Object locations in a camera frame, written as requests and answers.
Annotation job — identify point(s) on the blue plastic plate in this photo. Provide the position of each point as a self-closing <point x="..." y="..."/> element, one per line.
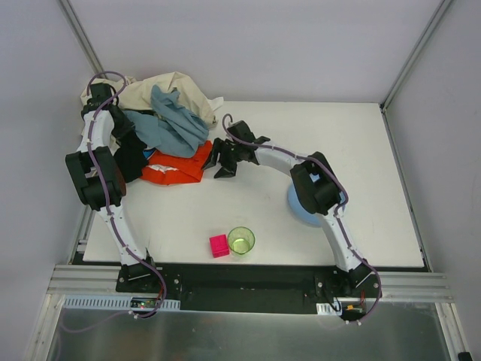
<point x="297" y="209"/>

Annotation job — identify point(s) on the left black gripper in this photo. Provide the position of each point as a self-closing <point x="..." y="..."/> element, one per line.
<point x="132" y="158"/>

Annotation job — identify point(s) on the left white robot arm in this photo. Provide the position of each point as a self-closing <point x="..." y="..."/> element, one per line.
<point x="109" y="156"/>

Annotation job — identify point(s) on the blue-grey cloth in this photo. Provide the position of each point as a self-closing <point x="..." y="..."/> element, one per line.
<point x="170" y="128"/>

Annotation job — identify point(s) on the right aluminium corner post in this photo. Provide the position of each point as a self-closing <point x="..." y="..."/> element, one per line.
<point x="419" y="47"/>

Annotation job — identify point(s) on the green transparent cup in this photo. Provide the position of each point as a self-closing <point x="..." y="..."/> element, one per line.
<point x="241" y="240"/>

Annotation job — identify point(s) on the aluminium corner post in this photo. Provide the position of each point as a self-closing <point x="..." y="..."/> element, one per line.
<point x="419" y="47"/>
<point x="80" y="34"/>

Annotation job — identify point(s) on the orange cloth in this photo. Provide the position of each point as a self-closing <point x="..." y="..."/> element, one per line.
<point x="163" y="169"/>

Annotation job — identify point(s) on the black cloth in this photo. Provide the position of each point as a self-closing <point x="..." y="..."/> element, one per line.
<point x="130" y="157"/>

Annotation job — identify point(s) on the left aluminium corner post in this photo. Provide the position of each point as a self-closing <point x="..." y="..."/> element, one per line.
<point x="80" y="34"/>

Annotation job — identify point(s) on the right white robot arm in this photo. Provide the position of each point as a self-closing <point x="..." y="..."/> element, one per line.
<point x="318" y="190"/>

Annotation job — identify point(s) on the left white cable duct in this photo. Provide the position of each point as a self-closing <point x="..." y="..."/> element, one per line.
<point x="120" y="303"/>

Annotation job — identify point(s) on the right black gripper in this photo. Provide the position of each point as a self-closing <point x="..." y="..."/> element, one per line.
<point x="228" y="153"/>

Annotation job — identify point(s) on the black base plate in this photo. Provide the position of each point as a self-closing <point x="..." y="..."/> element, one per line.
<point x="273" y="289"/>

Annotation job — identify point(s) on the beige cloth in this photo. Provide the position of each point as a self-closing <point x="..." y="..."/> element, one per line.
<point x="136" y="95"/>

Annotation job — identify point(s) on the pink plastic cube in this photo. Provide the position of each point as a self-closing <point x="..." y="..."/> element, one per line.
<point x="219" y="246"/>

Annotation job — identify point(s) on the white cable duct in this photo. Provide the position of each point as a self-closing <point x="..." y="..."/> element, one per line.
<point x="325" y="309"/>
<point x="120" y="303"/>

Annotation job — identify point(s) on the right white cable duct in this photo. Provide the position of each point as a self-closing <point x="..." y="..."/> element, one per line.
<point x="325" y="309"/>

